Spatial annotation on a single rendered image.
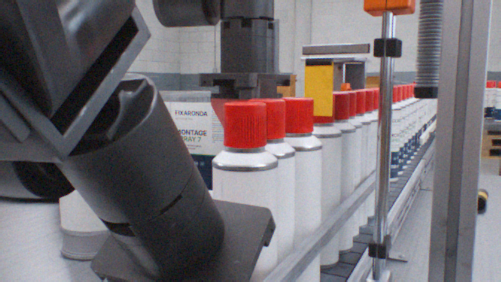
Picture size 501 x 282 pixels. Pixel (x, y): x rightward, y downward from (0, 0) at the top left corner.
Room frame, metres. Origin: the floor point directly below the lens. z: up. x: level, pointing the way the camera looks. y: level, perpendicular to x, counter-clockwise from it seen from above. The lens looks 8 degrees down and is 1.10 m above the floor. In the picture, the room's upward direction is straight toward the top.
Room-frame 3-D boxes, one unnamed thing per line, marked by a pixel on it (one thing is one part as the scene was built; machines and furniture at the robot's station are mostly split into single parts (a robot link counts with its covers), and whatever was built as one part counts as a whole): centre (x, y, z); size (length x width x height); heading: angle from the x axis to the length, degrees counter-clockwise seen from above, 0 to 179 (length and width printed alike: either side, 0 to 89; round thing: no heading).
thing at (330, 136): (0.53, -0.08, 0.98); 0.05 x 0.05 x 0.20
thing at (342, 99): (0.57, -0.11, 0.98); 0.05 x 0.05 x 0.20
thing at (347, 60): (0.94, -0.18, 1.14); 0.14 x 0.11 x 0.01; 154
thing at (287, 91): (6.26, -0.43, 0.97); 0.47 x 0.41 x 0.37; 156
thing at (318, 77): (0.46, -0.07, 1.09); 0.03 x 0.01 x 0.06; 64
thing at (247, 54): (0.48, 0.00, 1.13); 0.10 x 0.07 x 0.07; 155
